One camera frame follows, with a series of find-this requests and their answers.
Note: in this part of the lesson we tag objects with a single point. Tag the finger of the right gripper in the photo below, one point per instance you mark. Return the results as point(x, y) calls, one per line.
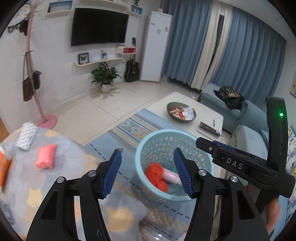
point(212, 148)
point(223, 146)

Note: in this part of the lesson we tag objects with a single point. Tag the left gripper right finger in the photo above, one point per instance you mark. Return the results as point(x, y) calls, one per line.
point(239, 218)

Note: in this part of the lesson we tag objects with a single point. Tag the pink wet wipes canister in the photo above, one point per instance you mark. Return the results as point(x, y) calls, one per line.
point(171, 177)

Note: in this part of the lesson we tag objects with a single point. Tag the red plastic bag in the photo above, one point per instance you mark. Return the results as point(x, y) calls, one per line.
point(154, 174)

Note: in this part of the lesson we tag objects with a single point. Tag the pink soft packet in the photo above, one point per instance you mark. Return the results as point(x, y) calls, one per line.
point(45, 157)

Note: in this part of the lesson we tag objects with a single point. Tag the orange wipes canister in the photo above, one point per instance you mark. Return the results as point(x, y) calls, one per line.
point(5, 160)

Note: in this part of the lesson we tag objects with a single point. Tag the person's right hand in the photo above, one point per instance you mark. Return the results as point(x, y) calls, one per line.
point(273, 215)

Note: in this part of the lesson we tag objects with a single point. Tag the teal sofa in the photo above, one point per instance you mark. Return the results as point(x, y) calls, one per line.
point(249, 133)

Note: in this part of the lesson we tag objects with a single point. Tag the white coffee table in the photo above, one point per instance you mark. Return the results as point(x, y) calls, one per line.
point(204, 114)

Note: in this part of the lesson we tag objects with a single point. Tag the green bowl with items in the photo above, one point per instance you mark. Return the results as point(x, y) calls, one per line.
point(181, 112)

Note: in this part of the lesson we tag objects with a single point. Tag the black gold bag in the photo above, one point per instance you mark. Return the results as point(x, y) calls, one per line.
point(232, 98)

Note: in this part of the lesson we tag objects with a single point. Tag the light blue laundry basket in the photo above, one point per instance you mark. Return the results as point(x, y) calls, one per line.
point(158, 147)

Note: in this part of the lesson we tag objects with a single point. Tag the patterned grey tablecloth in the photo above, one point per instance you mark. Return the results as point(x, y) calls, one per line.
point(73, 200)

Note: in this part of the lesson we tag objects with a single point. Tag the blue white curtains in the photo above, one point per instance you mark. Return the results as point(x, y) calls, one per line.
point(212, 42)

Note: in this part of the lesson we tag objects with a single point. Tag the black acoustic guitar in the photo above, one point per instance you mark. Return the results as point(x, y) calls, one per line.
point(132, 72)

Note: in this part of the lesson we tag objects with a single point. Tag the potted green plant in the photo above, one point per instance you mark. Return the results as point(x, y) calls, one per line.
point(104, 76)

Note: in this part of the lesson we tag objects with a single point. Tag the brown hanging handbag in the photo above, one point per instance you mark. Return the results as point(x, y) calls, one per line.
point(27, 87)

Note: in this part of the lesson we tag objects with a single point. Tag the small figurine on shelf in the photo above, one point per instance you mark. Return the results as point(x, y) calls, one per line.
point(104, 55)

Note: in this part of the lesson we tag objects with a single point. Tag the black hanging bag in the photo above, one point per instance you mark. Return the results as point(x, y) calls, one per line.
point(36, 79)

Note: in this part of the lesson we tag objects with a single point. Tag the black hanging hat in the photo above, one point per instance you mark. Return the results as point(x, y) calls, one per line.
point(24, 26)

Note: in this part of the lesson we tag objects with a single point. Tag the white red wall box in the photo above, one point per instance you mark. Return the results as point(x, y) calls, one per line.
point(126, 50)

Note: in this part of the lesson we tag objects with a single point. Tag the butterfly picture frame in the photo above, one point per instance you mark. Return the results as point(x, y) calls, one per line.
point(83, 58)

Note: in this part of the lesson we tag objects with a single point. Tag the white floating wall shelf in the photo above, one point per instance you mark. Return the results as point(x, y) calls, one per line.
point(75, 63)

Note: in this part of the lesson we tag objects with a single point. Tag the small blue wall shelf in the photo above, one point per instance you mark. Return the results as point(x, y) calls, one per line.
point(136, 9)

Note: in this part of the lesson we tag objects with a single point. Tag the black wall television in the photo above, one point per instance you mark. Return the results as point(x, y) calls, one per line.
point(98, 26)

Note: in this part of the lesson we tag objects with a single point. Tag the curved upper wall shelf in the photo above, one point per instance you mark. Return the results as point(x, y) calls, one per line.
point(114, 5)

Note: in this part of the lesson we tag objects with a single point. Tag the blue framed wall shelf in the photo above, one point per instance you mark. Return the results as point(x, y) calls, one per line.
point(59, 7)

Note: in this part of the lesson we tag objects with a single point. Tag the panda wall clock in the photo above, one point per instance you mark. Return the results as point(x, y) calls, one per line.
point(20, 16)

